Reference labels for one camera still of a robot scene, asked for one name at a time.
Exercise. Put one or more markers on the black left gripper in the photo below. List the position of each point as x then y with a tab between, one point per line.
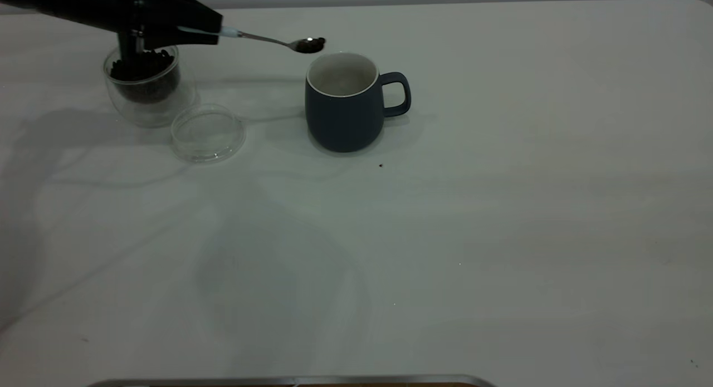
122	8

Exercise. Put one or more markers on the small coffee bean heap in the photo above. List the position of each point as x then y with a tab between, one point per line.
312	43

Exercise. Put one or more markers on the grey-blue ceramic mug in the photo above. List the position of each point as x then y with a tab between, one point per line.
342	122

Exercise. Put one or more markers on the coffee bean pile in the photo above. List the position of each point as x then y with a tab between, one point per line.
150	78

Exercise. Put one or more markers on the clear double-wall glass cup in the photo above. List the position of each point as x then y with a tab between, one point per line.
150	113

